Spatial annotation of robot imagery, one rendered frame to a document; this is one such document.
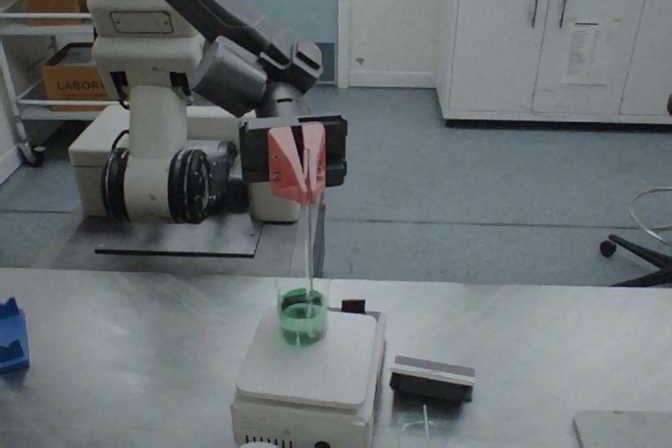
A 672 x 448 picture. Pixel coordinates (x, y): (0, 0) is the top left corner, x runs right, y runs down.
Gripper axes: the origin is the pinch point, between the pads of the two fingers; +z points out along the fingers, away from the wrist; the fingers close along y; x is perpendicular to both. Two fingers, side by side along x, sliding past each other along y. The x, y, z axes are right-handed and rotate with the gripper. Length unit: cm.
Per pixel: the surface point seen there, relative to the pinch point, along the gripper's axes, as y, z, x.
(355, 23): 71, -286, 66
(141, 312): -18.5, -18.6, 25.8
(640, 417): 32.2, 9.4, 24.5
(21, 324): -32.5, -17.9, 24.9
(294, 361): -1.9, 2.2, 16.9
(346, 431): 1.8, 8.5, 20.2
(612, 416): 29.5, 8.6, 24.5
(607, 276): 114, -99, 100
